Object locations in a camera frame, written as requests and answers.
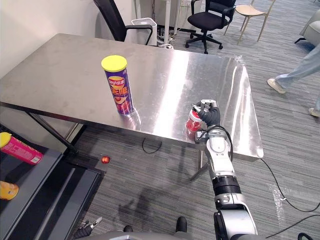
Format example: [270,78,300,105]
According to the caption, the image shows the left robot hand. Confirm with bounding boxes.
[73,216,103,240]

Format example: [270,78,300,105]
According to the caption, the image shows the black swivel office chair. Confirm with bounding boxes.
[185,0,237,55]

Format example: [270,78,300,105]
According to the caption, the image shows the orange chips can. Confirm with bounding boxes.
[0,180,20,201]

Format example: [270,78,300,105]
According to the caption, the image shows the red gum jar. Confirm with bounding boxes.
[186,109,205,132]

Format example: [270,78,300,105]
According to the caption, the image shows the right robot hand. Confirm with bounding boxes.
[191,99,221,128]

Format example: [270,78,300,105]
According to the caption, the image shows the white air purifier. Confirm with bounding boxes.
[131,18,159,47]

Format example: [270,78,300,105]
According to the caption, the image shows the purple chips can yellow lid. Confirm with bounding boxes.
[100,55,134,116]

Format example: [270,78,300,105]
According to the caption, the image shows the beige wooden chair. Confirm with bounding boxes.
[223,0,277,45]

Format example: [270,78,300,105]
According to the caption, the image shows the white desk legs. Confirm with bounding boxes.
[152,0,191,50]

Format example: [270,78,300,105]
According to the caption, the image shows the black cable loop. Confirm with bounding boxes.
[142,137,163,154]

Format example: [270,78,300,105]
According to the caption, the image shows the black floor cable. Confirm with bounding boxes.
[258,157,320,240]

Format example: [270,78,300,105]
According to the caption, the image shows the grey sofa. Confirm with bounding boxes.
[294,9,320,46]

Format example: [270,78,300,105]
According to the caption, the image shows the person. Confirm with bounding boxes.
[267,41,320,118]

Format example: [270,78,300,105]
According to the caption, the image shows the steel table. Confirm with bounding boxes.
[0,33,265,181]

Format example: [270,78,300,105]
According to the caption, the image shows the black shelf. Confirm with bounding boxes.
[0,124,106,240]

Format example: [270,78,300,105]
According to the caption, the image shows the pink chips can yellow lid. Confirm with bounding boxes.
[0,132,44,166]

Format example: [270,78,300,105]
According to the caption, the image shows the black office chair with armrest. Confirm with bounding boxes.
[93,0,154,46]

